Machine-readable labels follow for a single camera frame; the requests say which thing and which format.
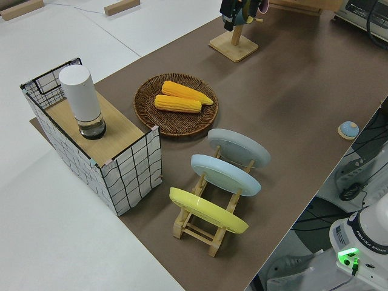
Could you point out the grey plate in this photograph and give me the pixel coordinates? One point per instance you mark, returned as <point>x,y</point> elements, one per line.
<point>239,145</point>

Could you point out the pink mug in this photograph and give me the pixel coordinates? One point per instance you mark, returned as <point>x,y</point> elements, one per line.
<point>264,6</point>

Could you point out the blue dome bell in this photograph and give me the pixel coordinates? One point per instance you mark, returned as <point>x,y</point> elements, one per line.
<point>348,129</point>

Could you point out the light wooden drawer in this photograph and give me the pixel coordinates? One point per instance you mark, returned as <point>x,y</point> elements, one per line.
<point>297,7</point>

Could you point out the wooden mug tree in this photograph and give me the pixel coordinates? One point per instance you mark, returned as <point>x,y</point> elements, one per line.
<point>233,48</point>

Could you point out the yellow plate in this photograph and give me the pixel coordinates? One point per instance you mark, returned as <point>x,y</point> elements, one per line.
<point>206,209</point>

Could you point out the brown table mat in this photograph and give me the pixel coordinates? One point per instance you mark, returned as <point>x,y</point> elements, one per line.
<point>288,91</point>

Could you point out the yellow corn cob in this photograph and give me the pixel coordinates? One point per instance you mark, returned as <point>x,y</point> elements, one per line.
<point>182,89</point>
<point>177,104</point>

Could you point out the light wooden cabinet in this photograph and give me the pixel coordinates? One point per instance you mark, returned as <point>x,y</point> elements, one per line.
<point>330,3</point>

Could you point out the wooden plate rack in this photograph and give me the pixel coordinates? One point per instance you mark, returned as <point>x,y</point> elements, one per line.
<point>194,232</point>

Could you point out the wooden block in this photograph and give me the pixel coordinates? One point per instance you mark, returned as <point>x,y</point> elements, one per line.
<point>121,6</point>
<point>21,9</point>

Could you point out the brown wicker basket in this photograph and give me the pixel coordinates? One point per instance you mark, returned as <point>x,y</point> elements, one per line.
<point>182,124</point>

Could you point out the light blue plate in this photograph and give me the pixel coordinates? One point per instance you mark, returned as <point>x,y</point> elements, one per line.
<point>224,174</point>

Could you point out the white cylinder bottle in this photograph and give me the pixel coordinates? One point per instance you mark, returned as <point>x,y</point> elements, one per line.
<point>80,97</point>

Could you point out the dark blue mug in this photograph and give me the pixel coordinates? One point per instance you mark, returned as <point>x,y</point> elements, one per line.
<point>241,16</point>

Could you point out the white toaster oven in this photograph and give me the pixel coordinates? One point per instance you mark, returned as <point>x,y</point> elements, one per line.
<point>357,12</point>

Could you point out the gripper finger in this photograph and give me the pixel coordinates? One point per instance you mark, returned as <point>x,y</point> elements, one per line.
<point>255,7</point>
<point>229,12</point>

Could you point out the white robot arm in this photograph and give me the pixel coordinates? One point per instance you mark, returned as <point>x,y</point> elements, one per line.
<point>363,236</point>

